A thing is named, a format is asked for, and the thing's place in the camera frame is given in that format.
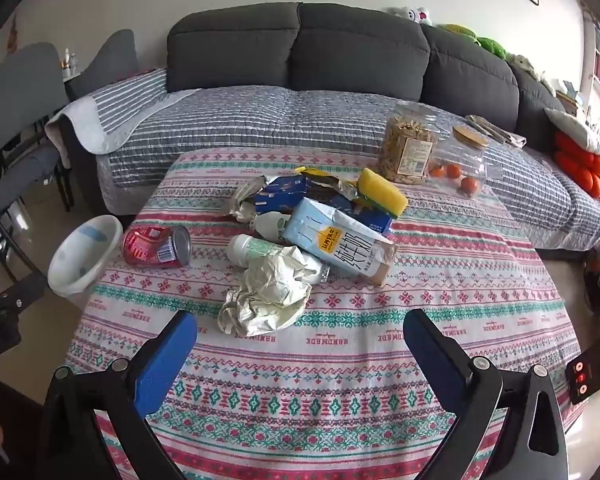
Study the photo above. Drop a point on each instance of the patterned tablecloth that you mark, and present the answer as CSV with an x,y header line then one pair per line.
x,y
305,410

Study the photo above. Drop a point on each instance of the white paper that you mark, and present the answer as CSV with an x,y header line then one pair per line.
x,y
265,290

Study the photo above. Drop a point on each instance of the white plastic bin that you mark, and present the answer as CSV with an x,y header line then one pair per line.
x,y
67,265

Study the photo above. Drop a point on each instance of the white pillow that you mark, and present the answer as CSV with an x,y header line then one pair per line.
x,y
575,130

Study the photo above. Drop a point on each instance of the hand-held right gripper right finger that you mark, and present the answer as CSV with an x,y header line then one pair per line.
x,y
430,355

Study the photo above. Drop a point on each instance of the light blue milk carton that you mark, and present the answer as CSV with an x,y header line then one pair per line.
x,y
330,240

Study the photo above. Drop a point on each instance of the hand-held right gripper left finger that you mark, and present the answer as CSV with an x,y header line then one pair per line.
x,y
165,360

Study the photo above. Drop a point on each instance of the pale plush toy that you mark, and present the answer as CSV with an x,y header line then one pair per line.
x,y
527,70

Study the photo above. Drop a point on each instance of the yellow brown foil wrapper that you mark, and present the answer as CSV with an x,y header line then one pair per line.
x,y
330,185

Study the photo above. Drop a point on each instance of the blue foil snack wrapper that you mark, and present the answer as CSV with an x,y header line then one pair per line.
x,y
275,190

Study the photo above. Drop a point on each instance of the green plush toy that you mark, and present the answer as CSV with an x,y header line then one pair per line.
x,y
480,40

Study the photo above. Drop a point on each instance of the small orange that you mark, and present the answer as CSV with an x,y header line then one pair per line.
x,y
468,185
436,171
453,171

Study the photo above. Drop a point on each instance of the yellow sponge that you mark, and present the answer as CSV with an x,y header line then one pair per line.
x,y
380,190

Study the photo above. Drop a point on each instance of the clear jar with wooden lid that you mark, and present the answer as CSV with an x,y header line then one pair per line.
x,y
472,137

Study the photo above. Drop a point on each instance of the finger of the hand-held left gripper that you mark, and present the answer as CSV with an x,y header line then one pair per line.
x,y
22,295

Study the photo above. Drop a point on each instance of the grey chair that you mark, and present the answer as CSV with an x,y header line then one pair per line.
x,y
20,90
112,57

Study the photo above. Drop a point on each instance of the white plastic bottle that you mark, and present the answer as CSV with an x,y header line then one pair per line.
x,y
250,250
270,222

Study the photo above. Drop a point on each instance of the folded newspaper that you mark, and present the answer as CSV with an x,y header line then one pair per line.
x,y
495,130

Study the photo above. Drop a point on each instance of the blue cardboard box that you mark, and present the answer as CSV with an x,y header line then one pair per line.
x,y
372,220

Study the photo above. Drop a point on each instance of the grey striped quilt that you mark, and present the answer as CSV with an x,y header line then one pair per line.
x,y
280,120

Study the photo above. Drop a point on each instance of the small white bottle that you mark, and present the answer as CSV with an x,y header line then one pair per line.
x,y
66,62

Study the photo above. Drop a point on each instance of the red drink can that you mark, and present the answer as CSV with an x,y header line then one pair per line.
x,y
150,247

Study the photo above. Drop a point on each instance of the white plush toy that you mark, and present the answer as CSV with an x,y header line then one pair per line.
x,y
410,15

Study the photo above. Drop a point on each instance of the dark grey sofa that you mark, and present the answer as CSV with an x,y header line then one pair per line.
x,y
280,45

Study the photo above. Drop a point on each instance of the orange cushion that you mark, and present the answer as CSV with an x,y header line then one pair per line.
x,y
580,165

